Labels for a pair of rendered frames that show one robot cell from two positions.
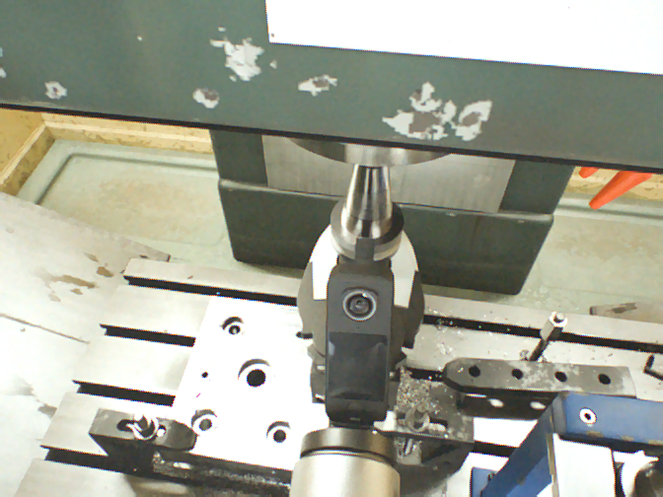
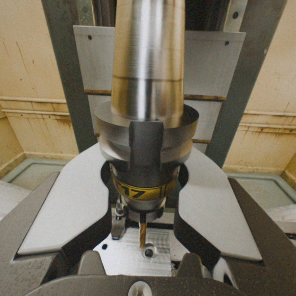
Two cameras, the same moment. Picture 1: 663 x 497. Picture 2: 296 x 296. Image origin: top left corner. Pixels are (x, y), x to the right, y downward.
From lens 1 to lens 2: 0.38 m
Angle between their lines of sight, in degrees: 20
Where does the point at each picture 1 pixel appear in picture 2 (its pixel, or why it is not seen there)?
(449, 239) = (178, 187)
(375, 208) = (163, 48)
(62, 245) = (6, 198)
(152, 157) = (63, 163)
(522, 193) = not seen: hidden behind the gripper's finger
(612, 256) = not seen: hidden behind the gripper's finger
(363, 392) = not seen: outside the picture
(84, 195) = (32, 178)
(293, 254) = (114, 197)
